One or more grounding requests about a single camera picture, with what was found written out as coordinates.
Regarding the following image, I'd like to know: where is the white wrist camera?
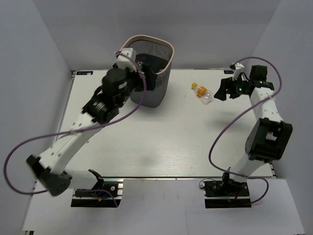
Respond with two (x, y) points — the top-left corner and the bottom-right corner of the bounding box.
(115, 47), (137, 72)
(229, 62), (245, 81)

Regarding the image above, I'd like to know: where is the orange cap juice bottle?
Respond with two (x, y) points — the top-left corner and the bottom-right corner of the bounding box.
(191, 82), (214, 105)

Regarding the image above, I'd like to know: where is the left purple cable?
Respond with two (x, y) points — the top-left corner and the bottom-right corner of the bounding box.
(4, 50), (147, 208)

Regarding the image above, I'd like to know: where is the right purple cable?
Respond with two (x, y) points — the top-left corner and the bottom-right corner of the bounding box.
(209, 56), (284, 205)

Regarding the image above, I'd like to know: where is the grey mesh waste bin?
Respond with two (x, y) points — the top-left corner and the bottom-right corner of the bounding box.
(122, 35), (175, 108)

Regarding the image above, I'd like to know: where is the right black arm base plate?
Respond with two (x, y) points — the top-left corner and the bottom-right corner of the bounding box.
(199, 178), (251, 209)

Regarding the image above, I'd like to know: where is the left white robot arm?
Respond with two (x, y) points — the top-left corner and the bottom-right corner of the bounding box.
(26, 64), (157, 196)

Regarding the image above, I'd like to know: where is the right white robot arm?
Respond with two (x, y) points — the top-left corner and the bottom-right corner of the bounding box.
(214, 63), (293, 195)

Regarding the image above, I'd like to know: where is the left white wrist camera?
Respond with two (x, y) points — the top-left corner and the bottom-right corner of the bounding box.
(115, 47), (137, 72)

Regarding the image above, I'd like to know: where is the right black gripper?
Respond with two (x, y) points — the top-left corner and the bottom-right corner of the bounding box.
(214, 73), (249, 101)

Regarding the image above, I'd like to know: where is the purple cable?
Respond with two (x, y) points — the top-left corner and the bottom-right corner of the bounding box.
(209, 56), (284, 205)
(4, 50), (147, 208)

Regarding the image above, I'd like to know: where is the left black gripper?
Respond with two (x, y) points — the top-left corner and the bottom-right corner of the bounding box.
(116, 64), (157, 108)

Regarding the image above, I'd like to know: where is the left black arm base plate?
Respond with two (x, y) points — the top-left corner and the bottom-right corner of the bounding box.
(71, 179), (123, 208)

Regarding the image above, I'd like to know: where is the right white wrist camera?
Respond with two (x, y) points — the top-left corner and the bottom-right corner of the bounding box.
(229, 62), (245, 81)

